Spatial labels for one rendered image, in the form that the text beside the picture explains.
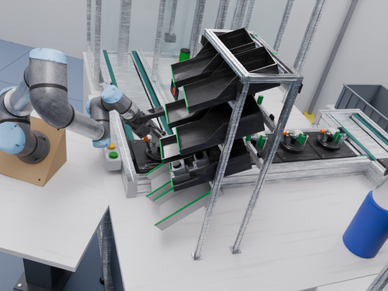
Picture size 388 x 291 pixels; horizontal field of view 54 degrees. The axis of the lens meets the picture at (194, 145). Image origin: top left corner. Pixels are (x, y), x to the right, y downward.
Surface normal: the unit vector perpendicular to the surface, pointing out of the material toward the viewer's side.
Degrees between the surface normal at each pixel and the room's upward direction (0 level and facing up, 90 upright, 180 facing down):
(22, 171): 45
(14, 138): 52
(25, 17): 90
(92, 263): 0
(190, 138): 25
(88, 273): 0
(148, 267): 0
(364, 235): 90
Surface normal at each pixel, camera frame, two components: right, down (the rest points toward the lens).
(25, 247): 0.17, -0.79
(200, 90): -0.26, -0.74
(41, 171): -0.05, -0.18
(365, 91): 0.30, 0.61
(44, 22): -0.18, 0.55
